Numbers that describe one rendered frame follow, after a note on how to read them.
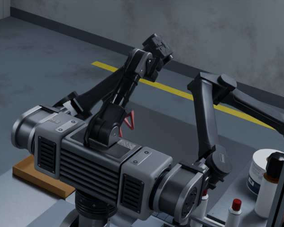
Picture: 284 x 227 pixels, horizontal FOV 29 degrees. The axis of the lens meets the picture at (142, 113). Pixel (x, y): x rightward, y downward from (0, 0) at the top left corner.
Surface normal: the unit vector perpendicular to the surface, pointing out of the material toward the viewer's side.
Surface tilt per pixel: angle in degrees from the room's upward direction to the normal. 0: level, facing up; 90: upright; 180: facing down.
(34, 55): 0
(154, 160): 0
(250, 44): 90
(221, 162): 32
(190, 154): 0
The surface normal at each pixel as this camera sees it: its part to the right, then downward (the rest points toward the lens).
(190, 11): -0.51, 0.37
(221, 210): 0.11, -0.87
